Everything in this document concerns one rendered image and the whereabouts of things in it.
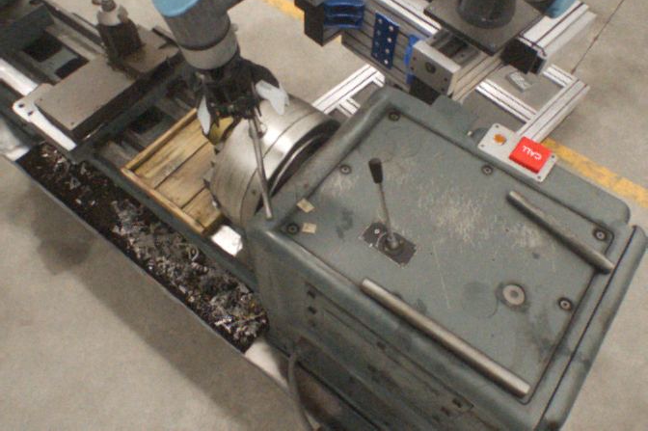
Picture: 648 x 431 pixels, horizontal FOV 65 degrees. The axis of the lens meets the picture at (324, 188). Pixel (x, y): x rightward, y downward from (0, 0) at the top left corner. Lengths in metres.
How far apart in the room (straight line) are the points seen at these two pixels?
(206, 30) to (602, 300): 0.72
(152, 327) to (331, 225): 1.44
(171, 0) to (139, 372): 1.74
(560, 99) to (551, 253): 1.80
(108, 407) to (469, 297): 1.61
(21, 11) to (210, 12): 1.38
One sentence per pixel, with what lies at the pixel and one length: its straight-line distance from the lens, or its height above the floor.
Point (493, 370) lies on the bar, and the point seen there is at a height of 1.28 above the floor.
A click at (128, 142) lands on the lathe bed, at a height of 0.85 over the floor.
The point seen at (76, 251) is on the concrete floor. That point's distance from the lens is 2.47.
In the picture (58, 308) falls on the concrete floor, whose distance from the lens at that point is 2.39.
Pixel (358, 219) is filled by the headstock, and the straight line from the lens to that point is 0.89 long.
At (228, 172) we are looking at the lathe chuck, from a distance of 1.04.
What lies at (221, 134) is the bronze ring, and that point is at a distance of 1.18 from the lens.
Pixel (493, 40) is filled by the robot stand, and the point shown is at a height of 1.16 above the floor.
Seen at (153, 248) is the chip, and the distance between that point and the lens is 1.69.
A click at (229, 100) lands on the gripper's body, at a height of 1.48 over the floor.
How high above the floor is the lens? 2.04
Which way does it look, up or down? 58 degrees down
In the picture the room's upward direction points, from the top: 2 degrees clockwise
